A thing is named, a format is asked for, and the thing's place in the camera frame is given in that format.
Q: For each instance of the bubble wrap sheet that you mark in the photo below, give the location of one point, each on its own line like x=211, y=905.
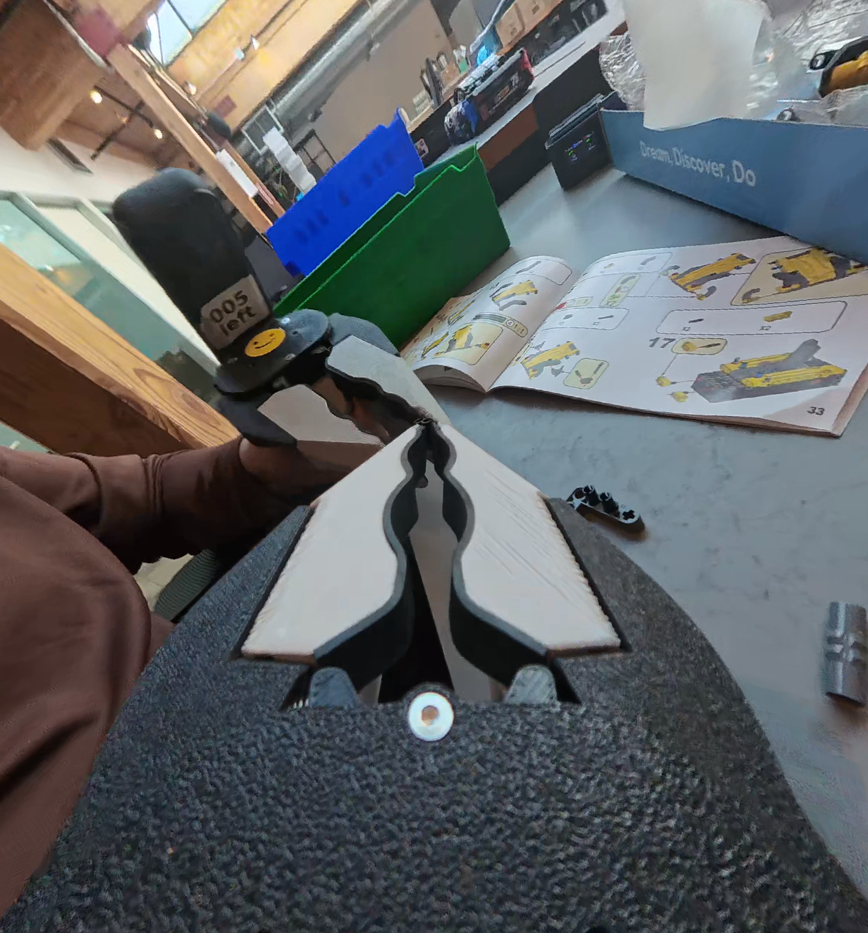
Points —
x=620, y=73

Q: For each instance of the black and red tool case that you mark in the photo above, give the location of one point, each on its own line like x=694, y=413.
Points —
x=492, y=91

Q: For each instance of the background workbench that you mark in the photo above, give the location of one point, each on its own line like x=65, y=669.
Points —
x=510, y=138

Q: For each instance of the yellow and black bagged part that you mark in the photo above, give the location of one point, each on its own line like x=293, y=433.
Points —
x=864, y=69

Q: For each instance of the grey desk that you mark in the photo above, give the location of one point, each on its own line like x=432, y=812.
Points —
x=733, y=510

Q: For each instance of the person's left forearm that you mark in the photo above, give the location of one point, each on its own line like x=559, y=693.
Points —
x=171, y=503

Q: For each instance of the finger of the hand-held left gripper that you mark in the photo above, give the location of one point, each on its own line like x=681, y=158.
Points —
x=383, y=372
x=310, y=423

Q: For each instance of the white opaque plastic bag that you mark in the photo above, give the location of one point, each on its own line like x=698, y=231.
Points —
x=696, y=58

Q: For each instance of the black power station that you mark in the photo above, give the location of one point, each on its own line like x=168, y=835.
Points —
x=583, y=149

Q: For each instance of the green plastic bin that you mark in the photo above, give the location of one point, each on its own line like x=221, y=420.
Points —
x=419, y=255

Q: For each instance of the open instruction booklet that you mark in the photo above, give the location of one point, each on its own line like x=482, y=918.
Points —
x=660, y=342

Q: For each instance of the person's brown sweater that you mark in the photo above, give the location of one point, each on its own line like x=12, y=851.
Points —
x=40, y=656

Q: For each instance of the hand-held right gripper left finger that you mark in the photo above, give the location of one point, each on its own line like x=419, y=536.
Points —
x=324, y=583

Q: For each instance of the grey axle connector tube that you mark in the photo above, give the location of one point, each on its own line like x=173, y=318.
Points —
x=844, y=652

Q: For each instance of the blue plastic bin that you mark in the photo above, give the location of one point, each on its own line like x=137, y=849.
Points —
x=346, y=197

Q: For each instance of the dark blue cardboard box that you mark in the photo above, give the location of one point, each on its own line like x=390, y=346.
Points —
x=769, y=175

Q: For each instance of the person's left hand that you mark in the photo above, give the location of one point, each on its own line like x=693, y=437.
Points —
x=281, y=474

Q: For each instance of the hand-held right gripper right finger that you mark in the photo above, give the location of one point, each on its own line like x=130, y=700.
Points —
x=536, y=576

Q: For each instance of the large clear plastic bag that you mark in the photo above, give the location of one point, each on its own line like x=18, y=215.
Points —
x=791, y=44

